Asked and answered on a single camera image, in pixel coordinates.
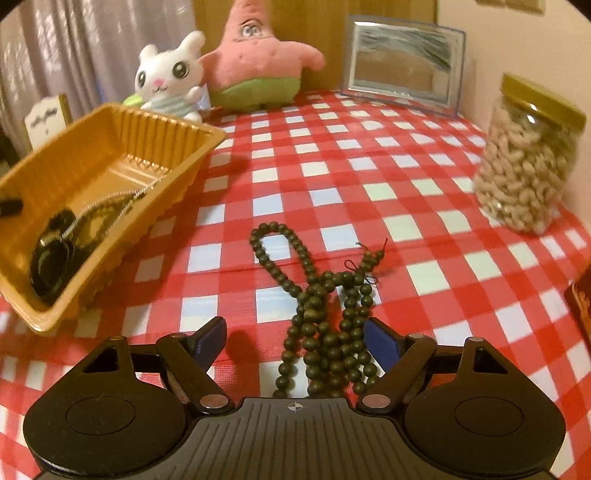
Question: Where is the wooden door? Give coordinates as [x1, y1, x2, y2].
[193, 0, 438, 28]

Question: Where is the pink starfish plush toy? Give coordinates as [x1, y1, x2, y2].
[199, 0, 326, 112]

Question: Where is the silver chain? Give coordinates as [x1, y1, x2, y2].
[62, 178, 160, 241]

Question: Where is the grey patterned curtain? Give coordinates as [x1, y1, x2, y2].
[0, 4, 199, 153]

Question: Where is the glass picture frame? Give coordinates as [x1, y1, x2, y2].
[339, 15, 467, 116]

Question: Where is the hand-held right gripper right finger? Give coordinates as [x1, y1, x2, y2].
[356, 316, 509, 414]

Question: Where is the yellow plastic tray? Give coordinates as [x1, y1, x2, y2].
[0, 102, 227, 334]

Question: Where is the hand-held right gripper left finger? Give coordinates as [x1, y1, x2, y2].
[82, 316, 236, 412]

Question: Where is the brown bead bracelet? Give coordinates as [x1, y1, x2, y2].
[76, 194, 137, 252]

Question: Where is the dark green bead necklace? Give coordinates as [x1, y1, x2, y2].
[249, 222, 389, 400]

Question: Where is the red gold printed box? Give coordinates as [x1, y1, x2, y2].
[564, 276, 591, 344]

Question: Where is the white bunny plush toy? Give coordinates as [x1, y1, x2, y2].
[134, 31, 207, 123]

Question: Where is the white wooden chair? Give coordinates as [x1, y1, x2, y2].
[23, 95, 74, 151]

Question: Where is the cashew nut jar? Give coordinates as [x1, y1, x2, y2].
[475, 73, 587, 236]

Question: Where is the red white checkered tablecloth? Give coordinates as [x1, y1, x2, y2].
[0, 90, 591, 462]

